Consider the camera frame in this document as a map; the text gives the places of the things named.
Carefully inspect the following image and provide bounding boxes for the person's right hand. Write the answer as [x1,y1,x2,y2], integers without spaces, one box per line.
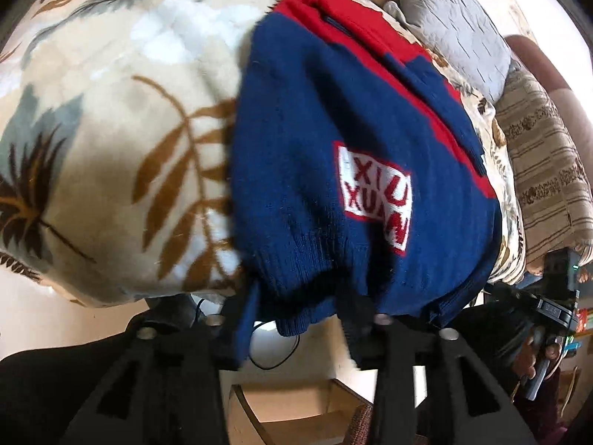
[514,334,563,381]

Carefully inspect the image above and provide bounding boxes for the beige striped sofa cushion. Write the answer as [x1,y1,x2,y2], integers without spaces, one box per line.
[493,67,593,265]

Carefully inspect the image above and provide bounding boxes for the black cable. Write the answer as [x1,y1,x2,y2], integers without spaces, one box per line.
[195,297,302,372]

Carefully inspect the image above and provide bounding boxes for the leaf print beige blanket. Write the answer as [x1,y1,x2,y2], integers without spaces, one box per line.
[0,0,526,309]

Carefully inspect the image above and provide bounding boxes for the grey quilted pillow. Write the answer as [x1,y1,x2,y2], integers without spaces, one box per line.
[384,0,515,103]

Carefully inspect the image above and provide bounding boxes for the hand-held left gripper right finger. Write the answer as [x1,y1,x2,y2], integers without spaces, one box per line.
[342,296,538,445]

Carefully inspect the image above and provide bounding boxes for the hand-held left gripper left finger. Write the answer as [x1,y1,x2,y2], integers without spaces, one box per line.
[60,285,260,445]

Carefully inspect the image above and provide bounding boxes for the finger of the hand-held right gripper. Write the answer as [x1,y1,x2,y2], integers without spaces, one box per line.
[484,284,540,317]

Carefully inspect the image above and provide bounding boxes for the brown sofa backrest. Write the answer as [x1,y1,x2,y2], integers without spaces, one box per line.
[505,34,593,149]

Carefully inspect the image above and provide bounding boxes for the blue and red knit sweater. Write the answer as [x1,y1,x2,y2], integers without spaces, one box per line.
[229,0,503,340]

